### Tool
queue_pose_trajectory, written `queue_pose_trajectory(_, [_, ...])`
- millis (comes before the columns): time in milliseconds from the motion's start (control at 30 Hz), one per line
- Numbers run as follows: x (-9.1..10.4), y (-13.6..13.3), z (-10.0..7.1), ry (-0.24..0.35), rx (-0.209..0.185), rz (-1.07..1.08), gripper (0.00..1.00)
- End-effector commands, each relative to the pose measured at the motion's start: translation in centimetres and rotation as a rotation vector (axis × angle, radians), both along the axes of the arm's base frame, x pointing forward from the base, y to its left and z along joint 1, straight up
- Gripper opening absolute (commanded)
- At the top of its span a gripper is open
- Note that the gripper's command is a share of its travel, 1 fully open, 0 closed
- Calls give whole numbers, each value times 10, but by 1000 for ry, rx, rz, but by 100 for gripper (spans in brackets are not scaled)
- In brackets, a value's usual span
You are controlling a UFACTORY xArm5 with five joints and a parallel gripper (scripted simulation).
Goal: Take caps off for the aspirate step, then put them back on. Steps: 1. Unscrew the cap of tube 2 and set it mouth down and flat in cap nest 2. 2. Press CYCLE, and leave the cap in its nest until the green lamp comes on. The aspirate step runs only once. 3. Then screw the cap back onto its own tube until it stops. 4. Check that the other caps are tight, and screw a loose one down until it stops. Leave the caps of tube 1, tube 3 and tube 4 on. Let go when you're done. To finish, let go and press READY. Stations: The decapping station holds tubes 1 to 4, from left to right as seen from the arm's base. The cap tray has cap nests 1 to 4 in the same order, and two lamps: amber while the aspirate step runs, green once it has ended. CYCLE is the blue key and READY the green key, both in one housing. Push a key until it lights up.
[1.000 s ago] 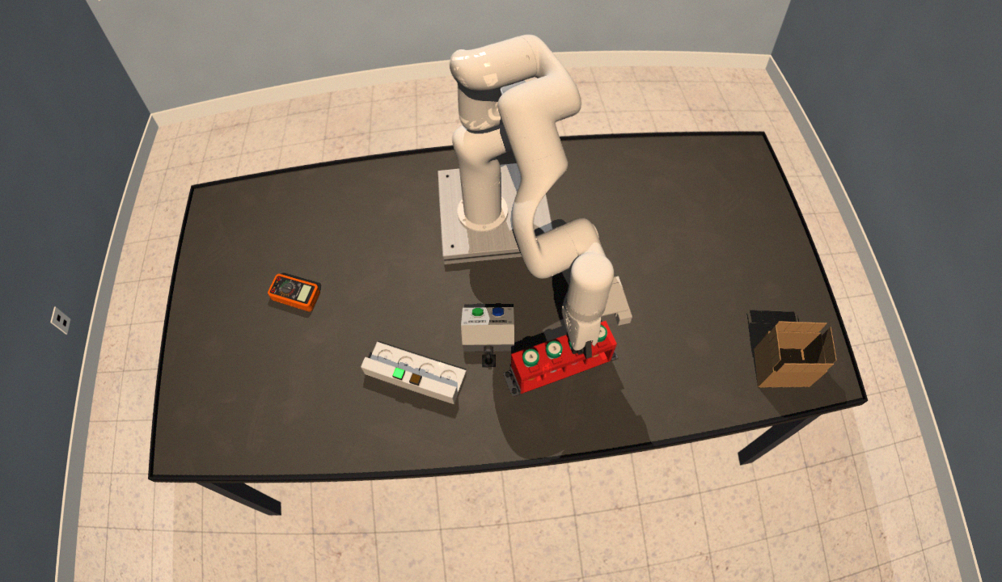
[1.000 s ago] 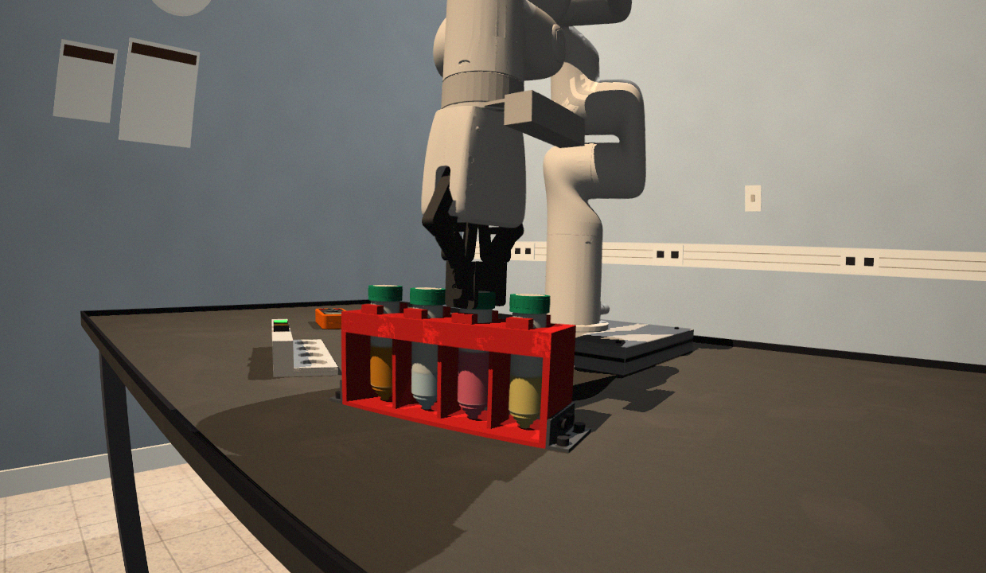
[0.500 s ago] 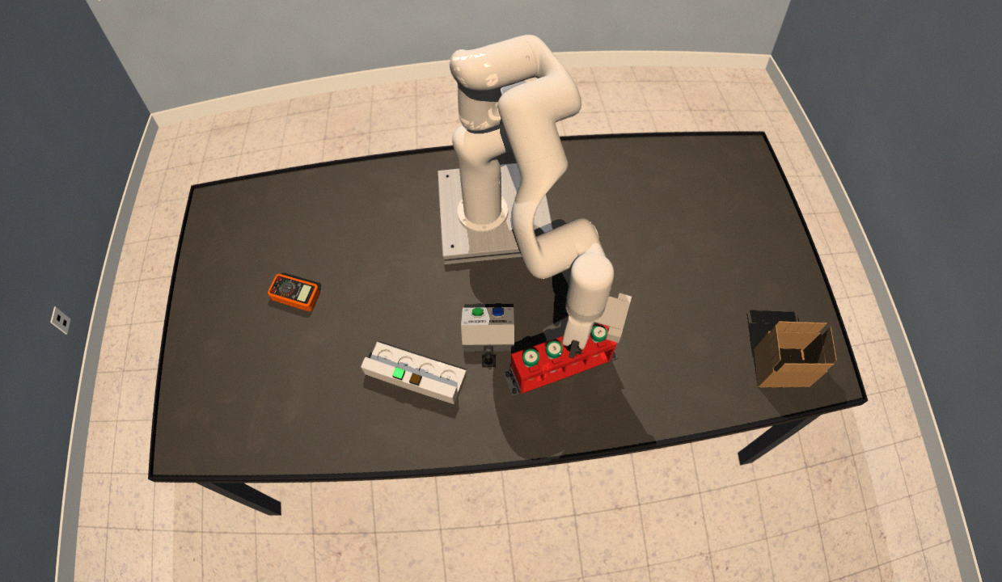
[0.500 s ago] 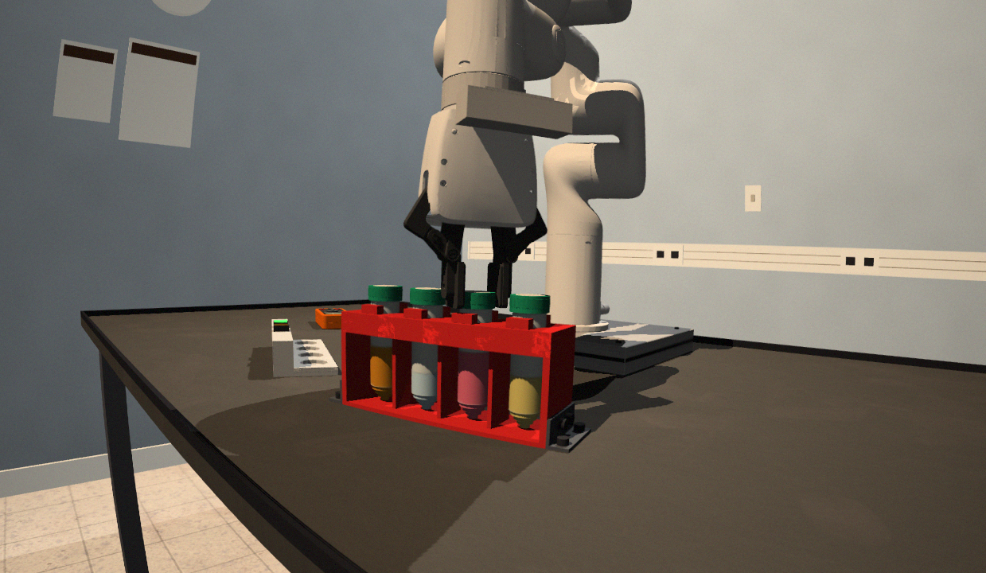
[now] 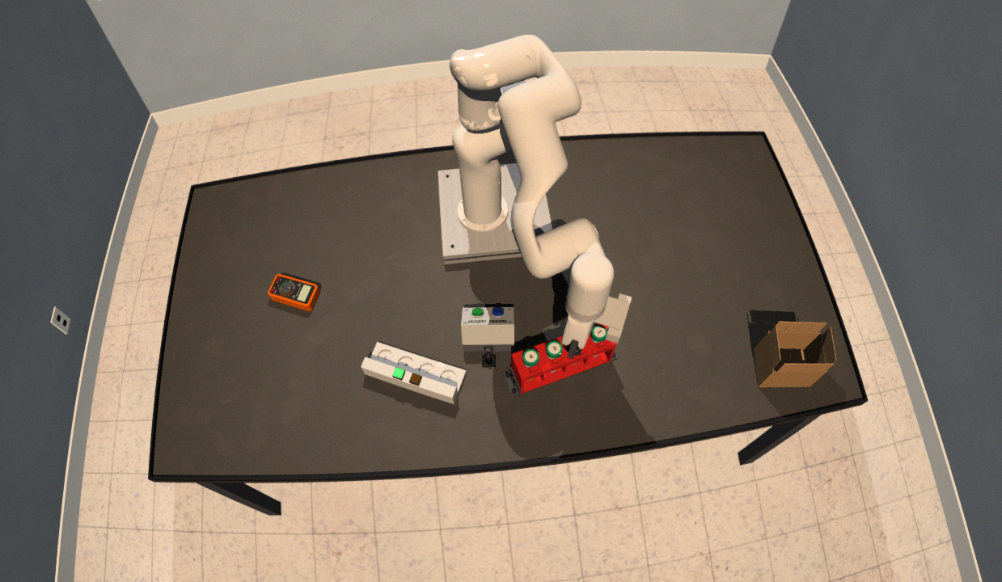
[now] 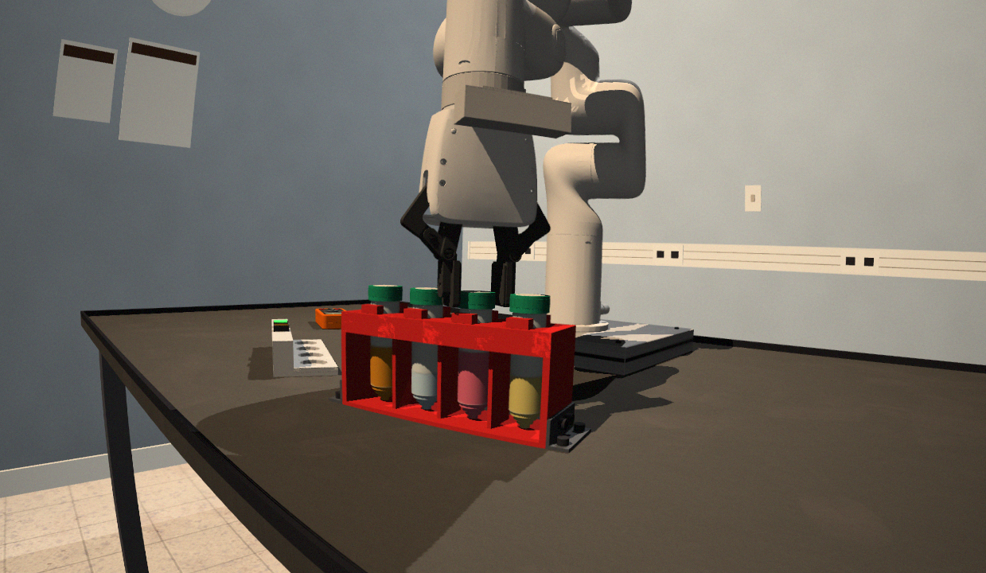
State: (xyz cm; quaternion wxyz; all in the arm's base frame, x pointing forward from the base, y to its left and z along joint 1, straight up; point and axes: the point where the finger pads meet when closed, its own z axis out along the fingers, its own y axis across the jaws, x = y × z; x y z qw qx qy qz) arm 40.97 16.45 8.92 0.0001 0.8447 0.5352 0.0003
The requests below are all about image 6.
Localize orange digital multimeter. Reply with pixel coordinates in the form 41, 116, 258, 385
315, 308, 346, 329

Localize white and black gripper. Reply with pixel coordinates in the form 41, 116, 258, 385
400, 105, 551, 307

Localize red tube rack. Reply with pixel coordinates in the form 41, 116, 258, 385
341, 302, 576, 449

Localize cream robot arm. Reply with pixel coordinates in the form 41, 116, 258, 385
433, 0, 646, 333

